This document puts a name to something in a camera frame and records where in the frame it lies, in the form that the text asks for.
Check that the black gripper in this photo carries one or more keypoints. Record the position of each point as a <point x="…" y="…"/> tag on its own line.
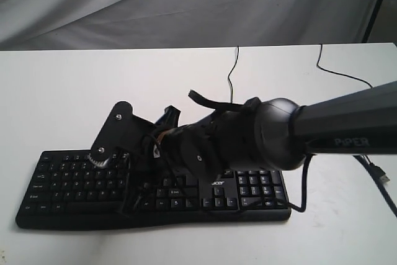
<point x="166" y="146"/>

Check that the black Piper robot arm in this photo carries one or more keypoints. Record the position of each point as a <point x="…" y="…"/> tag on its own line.
<point x="275" y="135"/>

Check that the black acer keyboard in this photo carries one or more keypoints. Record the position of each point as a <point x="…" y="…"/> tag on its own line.
<point x="68" y="193"/>

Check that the grey backdrop cloth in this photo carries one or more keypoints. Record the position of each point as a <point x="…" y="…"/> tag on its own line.
<point x="116" y="24"/>

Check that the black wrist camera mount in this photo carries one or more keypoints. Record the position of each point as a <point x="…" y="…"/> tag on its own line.
<point x="122" y="130"/>

